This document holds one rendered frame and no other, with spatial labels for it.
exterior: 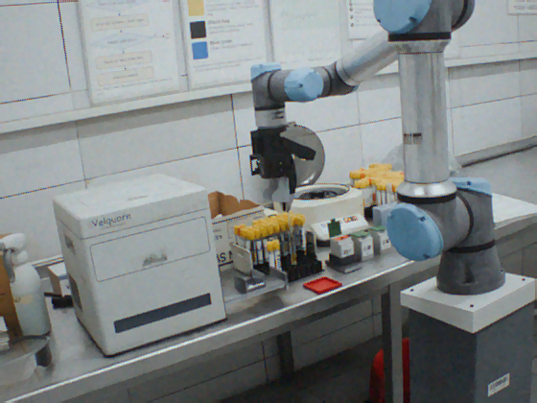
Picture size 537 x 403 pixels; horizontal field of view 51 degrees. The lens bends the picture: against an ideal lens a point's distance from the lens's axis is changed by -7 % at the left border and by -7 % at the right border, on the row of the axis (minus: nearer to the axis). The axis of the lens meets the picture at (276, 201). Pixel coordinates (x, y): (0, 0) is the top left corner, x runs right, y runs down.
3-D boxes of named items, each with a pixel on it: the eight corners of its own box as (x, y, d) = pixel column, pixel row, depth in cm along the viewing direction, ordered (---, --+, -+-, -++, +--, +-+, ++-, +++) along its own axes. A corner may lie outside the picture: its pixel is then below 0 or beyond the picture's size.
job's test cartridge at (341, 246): (341, 265, 151) (339, 242, 149) (331, 261, 155) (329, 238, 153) (354, 261, 153) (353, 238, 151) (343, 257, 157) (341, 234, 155)
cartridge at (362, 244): (361, 261, 156) (361, 237, 154) (351, 257, 160) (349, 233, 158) (373, 257, 158) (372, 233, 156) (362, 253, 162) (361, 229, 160)
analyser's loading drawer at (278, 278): (209, 315, 128) (205, 293, 127) (197, 305, 134) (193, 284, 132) (288, 289, 138) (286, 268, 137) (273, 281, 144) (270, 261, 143)
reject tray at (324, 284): (318, 294, 138) (318, 291, 138) (302, 287, 144) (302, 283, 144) (342, 286, 141) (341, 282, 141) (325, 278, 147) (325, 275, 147)
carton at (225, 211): (192, 279, 156) (182, 225, 152) (153, 254, 180) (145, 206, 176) (271, 256, 168) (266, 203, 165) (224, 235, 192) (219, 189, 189)
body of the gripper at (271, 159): (250, 177, 147) (245, 129, 144) (280, 171, 151) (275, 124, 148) (267, 181, 141) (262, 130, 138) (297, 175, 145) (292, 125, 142)
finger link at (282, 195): (270, 216, 146) (266, 178, 145) (291, 210, 149) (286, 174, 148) (277, 218, 144) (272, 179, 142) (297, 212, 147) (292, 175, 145)
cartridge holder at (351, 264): (344, 273, 149) (343, 260, 148) (324, 265, 157) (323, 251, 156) (361, 268, 151) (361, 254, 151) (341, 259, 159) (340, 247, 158)
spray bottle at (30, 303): (20, 346, 124) (-6, 243, 118) (14, 333, 132) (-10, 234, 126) (57, 336, 128) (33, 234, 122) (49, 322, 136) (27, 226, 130)
